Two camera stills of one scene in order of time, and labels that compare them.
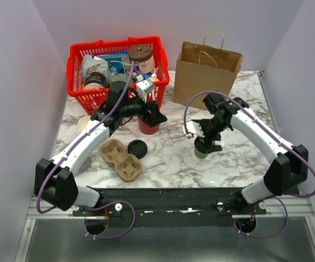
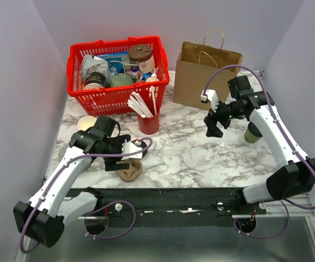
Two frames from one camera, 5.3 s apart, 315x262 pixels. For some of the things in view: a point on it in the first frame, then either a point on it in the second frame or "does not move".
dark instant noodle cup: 94,81 does not move
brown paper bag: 201,67 does not move
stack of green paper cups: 82,122 does not move
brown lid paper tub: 142,54 does not move
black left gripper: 155,117 -> 120,140
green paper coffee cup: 200,154 -> 250,138
